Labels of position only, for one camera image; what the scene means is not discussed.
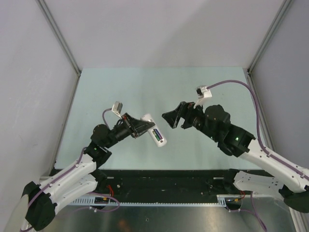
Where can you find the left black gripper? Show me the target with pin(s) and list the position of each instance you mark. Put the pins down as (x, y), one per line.
(129, 120)

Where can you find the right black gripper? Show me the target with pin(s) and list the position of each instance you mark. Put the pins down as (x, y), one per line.
(173, 118)

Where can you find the white remote control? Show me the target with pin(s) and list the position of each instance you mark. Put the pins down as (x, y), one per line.
(161, 143)

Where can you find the green AAA battery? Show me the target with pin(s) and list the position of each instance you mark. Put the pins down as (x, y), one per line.
(157, 135)

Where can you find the blue purple AAA battery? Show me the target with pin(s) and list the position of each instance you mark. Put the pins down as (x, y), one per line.
(159, 134)

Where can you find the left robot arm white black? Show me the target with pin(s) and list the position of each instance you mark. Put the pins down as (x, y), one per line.
(47, 198)

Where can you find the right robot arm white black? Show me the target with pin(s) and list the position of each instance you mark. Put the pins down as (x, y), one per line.
(287, 180)

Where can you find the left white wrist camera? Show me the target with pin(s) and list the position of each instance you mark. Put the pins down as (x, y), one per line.
(117, 108)

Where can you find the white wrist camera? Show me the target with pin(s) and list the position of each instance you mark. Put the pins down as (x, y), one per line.
(117, 108)
(203, 94)

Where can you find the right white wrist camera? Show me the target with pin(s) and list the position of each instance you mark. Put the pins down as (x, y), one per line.
(203, 94)

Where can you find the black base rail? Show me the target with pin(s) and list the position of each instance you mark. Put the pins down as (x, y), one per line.
(169, 186)

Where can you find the grey slotted cable duct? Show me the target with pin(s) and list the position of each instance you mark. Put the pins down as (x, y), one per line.
(100, 201)

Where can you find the right aluminium frame post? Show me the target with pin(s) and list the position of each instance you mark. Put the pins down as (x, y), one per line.
(275, 24)

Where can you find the aluminium frame post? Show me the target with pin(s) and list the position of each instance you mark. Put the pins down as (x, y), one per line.
(275, 24)
(58, 35)

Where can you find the left aluminium frame post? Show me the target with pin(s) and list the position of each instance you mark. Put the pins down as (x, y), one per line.
(58, 35)

